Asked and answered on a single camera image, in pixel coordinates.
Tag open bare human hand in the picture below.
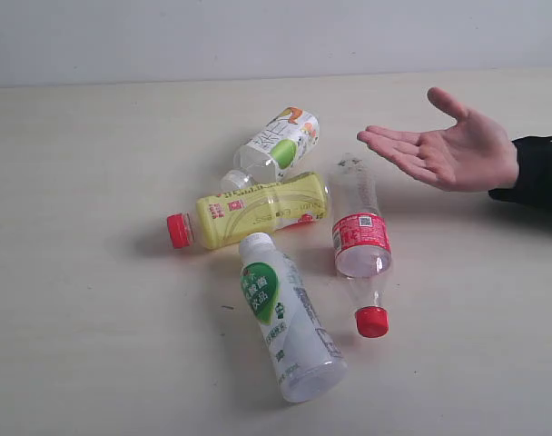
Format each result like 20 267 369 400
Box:
357 87 519 193

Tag clear bottle red label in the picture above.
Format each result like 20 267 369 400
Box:
328 154 392 338

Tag white bottle green label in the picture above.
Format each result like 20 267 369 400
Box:
239 233 347 403

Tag yellow bottle red cap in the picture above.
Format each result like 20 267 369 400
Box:
167 172 330 251

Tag black sleeved forearm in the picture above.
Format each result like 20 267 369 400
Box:
488 136 552 213

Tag clear bottle fruit label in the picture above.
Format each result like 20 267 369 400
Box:
220 106 320 192

